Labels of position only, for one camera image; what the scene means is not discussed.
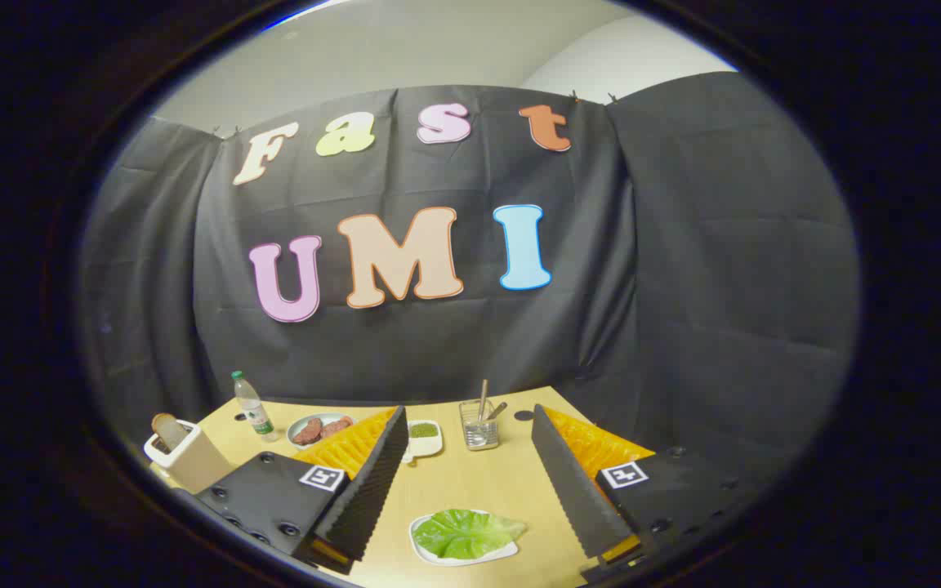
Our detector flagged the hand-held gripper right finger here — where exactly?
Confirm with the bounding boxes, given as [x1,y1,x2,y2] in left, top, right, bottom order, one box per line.
[530,403,757,585]

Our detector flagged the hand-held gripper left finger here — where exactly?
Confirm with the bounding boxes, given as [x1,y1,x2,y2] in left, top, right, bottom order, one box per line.
[193,404,410,574]

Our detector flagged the green lettuce leaf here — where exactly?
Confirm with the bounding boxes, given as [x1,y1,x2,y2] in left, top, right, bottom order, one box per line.
[412,508,528,561]

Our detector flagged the toasted bread slice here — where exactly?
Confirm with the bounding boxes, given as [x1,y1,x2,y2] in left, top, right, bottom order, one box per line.
[151,412,190,452]

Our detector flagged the white divided seasoning dish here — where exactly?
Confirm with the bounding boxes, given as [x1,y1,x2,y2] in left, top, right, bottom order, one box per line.
[402,419,444,463]

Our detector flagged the white square plate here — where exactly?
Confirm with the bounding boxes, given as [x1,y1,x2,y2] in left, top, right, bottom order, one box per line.
[409,510,520,568]

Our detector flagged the light blue round plate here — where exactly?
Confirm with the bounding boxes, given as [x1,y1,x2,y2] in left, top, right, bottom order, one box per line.
[287,412,355,452]

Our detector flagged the clear glass cup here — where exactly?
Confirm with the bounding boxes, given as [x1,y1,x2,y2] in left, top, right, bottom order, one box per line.
[459,399,501,452]

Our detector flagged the clear plastic water bottle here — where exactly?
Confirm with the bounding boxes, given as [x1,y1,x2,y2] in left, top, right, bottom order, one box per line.
[231,371,279,443]

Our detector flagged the black backdrop cloth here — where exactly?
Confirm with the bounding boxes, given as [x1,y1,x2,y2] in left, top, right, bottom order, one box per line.
[78,72,862,523]

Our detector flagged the white toaster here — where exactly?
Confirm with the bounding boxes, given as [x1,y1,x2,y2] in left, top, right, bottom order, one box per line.
[144,419,234,493]

